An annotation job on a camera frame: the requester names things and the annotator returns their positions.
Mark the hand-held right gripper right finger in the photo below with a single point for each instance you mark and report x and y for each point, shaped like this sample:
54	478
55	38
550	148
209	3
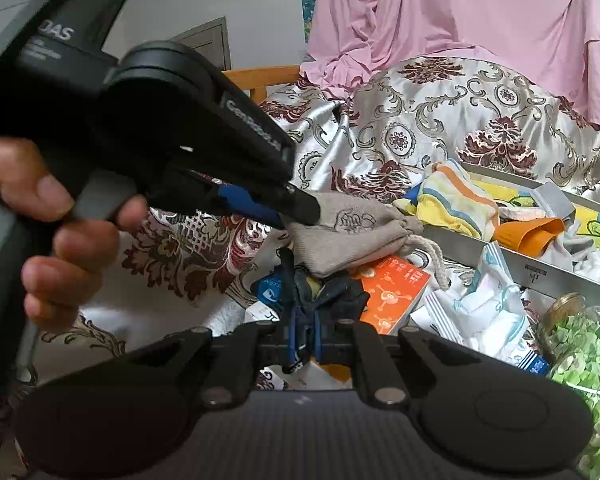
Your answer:
317	342

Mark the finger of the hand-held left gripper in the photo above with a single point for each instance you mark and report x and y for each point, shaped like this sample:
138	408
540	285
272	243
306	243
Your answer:
250	204
300	207

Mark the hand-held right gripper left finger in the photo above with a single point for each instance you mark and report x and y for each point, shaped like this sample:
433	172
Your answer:
293	342

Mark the black cloth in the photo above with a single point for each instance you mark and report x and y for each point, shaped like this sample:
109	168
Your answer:
340	295

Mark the striped sock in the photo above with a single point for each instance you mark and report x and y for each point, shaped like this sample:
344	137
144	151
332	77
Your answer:
450	195

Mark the orange cloth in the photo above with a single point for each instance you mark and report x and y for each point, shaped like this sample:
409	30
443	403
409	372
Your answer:
525	237

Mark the metal tray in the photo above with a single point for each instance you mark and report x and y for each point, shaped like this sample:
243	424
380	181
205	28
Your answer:
545	272

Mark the person's left hand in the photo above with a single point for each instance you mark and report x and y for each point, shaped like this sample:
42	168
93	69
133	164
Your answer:
25	175

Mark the orange box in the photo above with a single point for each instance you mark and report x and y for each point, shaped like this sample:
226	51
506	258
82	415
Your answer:
390	295

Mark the floral satin blanket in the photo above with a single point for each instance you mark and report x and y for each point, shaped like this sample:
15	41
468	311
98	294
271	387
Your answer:
430	110

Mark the white blue printed packet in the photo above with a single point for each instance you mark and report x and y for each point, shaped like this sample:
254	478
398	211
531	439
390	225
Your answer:
485	305

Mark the pink cloth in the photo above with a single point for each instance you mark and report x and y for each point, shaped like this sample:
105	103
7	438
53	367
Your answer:
455	10

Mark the grey cloth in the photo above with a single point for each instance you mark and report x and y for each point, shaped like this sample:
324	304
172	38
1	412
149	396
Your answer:
555	200

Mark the glass jar green filling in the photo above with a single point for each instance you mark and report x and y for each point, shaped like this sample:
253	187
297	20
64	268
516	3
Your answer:
585	355

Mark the yellow blue printed cloth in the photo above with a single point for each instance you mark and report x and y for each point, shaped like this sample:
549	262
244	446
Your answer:
597	225

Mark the grey wall panel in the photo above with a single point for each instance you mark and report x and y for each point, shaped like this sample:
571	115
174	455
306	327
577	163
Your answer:
210	42

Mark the wooden bed frame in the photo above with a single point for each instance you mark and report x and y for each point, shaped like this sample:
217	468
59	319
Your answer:
260	77

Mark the colourful wall poster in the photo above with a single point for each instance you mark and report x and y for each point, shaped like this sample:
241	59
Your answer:
310	5

